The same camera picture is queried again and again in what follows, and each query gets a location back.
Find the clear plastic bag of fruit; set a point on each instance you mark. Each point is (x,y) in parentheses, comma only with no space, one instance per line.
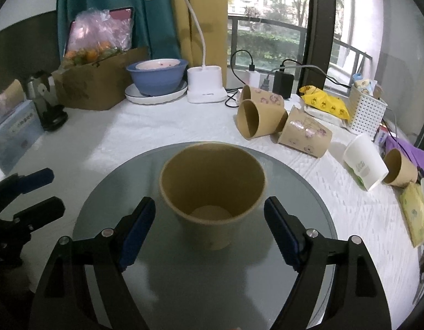
(95,34)

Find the plain brown paper cup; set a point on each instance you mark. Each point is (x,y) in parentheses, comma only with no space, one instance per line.
(266,117)
(205,238)
(404,171)

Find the small bottle with blue cap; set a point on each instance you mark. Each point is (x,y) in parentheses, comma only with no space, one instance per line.
(361,81)

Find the black phone stand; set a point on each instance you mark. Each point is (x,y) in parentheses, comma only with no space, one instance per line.
(51,117)

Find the grey round glass turntable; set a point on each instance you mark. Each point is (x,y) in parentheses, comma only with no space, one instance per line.
(198,283)

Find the pale blue tissue box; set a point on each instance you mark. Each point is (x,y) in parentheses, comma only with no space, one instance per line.
(12,127)

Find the yellow curtain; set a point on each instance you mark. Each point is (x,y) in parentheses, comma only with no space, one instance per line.
(216,24)

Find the yellow-green tissue pack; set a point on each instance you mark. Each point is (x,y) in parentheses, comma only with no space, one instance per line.
(416,213)

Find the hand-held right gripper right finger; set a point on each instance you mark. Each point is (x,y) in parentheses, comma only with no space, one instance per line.
(283,233)

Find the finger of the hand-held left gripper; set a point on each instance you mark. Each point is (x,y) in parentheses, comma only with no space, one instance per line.
(36,177)
(43,210)

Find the yellow snack packet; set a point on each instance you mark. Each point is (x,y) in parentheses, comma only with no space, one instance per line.
(325,103)

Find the white charger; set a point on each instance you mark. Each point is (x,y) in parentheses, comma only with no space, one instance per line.
(253,77)

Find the white plate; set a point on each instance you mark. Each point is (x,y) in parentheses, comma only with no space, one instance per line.
(153,99)

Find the white paper cup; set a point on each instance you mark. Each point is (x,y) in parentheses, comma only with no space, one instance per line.
(363,161)

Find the white plastic basket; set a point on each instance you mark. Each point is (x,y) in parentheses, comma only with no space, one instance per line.
(364,110)

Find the purple cloth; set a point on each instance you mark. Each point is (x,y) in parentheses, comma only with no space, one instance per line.
(414,154)

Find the blue bowl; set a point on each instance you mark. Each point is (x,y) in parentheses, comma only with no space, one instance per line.
(157,81)

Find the white wipes packet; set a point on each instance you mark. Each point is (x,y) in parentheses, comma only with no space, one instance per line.
(318,114)

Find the white desk lamp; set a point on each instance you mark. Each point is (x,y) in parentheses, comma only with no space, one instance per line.
(205,86)

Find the black balcony railing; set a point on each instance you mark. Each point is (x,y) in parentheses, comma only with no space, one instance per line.
(266,24)

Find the white tablecloth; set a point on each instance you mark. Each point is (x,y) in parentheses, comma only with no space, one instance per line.
(129,134)

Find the flowered brown paper cup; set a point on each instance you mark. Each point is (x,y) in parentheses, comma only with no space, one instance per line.
(304,134)
(263,95)

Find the black charger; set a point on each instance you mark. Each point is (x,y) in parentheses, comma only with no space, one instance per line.
(283,86)

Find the pink bowl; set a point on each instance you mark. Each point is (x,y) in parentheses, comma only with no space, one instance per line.
(157,64)

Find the cardboard box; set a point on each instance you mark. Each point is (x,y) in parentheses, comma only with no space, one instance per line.
(95,86)

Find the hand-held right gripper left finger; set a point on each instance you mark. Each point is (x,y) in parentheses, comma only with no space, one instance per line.
(140,233)

